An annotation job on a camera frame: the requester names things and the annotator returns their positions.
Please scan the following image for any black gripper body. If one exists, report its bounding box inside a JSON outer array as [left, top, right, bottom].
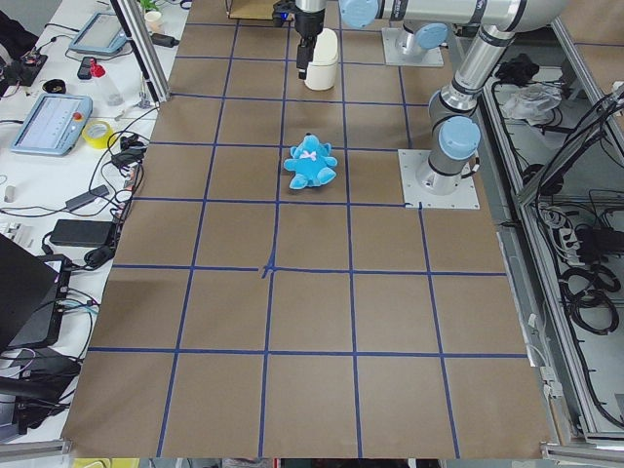
[[294, 0, 326, 39]]

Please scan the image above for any white trash can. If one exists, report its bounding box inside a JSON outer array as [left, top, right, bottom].
[[304, 28, 339, 91]]

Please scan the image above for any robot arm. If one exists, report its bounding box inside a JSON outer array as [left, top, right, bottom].
[[274, 0, 449, 79], [339, 0, 567, 195]]

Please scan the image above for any blue teddy bear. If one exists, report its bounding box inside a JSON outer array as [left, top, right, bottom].
[[284, 133, 337, 190]]

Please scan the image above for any red capped bottle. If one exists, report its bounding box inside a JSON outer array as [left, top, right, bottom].
[[90, 58, 124, 106]]

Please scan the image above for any far teach pendant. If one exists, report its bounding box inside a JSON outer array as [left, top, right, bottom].
[[68, 12, 127, 57]]

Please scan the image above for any teach pendant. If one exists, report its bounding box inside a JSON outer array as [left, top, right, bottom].
[[68, 12, 127, 57], [10, 94, 93, 157]]

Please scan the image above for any yellow tape roll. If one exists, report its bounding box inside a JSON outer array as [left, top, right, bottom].
[[81, 120, 113, 149]]

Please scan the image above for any near teach pendant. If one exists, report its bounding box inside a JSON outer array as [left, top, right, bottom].
[[10, 94, 93, 157]]

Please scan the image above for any black power adapter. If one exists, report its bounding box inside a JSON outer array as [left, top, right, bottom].
[[50, 219, 115, 248]]

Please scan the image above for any black laptop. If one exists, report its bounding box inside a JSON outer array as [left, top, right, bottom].
[[1, 236, 70, 351]]

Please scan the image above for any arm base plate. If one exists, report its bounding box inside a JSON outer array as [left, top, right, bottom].
[[398, 149, 480, 210], [381, 27, 444, 67]]

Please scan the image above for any aluminium frame post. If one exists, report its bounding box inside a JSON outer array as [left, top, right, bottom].
[[110, 0, 170, 104]]

